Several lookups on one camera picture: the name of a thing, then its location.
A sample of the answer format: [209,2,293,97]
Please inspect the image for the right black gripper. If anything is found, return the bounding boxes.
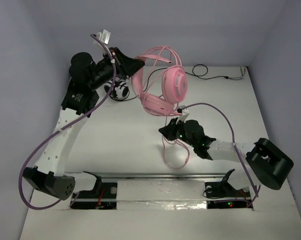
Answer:
[159,117,197,148]

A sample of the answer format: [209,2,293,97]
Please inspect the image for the pink over-ear headphones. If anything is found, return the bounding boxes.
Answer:
[131,46,188,117]

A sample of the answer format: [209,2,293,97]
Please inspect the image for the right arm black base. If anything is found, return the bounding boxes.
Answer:
[202,169,252,209]

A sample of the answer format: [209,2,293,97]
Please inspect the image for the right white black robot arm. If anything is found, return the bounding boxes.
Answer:
[158,118,294,197]

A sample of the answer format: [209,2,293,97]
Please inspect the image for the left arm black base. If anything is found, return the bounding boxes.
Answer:
[69,171,118,210]

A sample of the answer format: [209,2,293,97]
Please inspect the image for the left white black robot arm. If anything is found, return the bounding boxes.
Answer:
[18,47,145,201]

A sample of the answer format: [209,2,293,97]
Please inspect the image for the black white striped headphones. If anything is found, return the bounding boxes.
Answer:
[109,79,130,102]

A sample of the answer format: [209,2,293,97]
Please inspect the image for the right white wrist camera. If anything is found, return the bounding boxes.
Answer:
[176,105,190,124]

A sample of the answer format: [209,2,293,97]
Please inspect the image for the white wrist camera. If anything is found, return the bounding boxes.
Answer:
[176,105,190,124]
[90,29,111,53]

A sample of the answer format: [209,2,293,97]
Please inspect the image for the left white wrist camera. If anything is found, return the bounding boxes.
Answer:
[90,29,111,53]

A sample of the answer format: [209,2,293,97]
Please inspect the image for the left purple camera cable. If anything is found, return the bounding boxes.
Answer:
[19,33,116,210]

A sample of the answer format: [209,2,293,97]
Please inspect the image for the metal base rail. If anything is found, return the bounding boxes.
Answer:
[44,171,256,204]

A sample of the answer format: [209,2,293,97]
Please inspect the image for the black headphone cable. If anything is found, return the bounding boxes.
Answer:
[110,64,248,102]

